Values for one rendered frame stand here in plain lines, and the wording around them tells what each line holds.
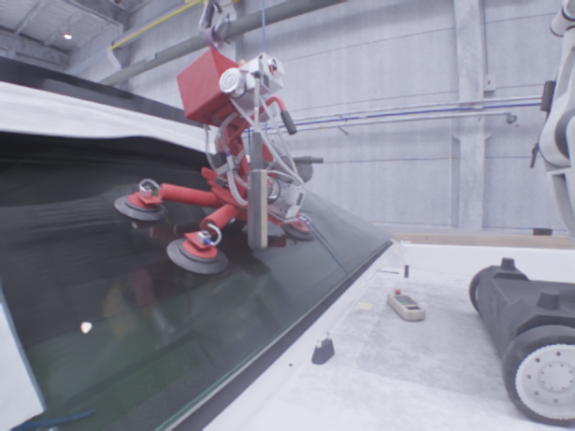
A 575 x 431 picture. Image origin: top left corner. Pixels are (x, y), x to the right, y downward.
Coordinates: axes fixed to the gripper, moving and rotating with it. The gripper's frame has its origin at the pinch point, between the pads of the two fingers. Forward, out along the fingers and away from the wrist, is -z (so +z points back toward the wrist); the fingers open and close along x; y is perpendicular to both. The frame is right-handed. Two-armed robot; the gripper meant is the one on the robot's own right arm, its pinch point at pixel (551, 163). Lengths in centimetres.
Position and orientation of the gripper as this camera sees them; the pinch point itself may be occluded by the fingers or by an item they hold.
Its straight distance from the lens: 120.1
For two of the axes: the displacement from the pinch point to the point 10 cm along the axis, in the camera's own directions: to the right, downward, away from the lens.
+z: 1.8, -9.7, -1.6
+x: -8.8, -2.3, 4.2
